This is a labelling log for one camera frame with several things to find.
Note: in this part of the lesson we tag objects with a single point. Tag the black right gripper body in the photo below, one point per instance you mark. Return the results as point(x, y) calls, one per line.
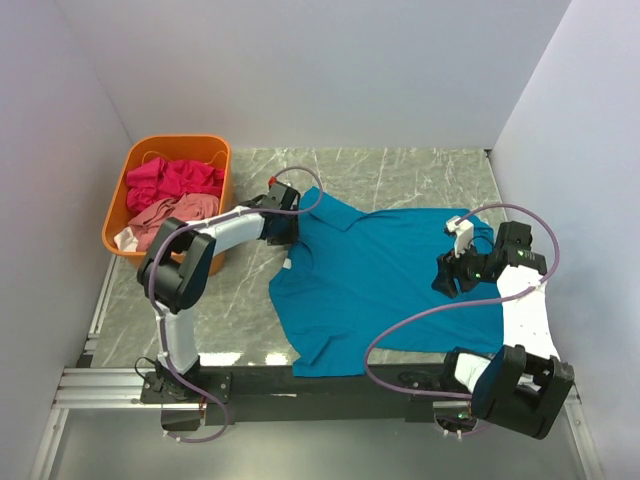
point(471, 269)

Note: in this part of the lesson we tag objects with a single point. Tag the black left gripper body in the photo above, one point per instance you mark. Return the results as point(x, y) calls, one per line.
point(288, 232)

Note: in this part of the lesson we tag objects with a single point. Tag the blue t shirt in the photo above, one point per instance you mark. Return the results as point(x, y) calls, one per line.
point(351, 275)

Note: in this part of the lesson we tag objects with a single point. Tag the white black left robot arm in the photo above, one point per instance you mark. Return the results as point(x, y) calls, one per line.
point(176, 268)

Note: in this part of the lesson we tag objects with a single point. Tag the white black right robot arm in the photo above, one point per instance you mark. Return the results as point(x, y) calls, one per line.
point(524, 385)

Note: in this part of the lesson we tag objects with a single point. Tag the orange plastic laundry basket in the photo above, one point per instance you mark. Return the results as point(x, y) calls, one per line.
point(210, 149)

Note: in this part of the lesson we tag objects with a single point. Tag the magenta t shirt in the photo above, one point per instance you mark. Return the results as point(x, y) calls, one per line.
point(160, 179)

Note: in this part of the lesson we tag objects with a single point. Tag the dusty pink t shirt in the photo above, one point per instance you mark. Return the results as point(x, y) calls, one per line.
point(189, 207)

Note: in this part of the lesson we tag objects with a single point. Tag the white cloth in basket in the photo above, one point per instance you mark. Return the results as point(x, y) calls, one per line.
point(126, 240)

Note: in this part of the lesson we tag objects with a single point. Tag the black base crossbeam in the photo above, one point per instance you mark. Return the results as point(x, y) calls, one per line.
point(273, 393)

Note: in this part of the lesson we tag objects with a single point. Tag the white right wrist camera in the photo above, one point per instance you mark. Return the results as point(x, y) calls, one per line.
point(462, 230)

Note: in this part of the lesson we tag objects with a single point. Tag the aluminium frame rail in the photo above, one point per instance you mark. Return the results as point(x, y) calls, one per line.
point(98, 429)

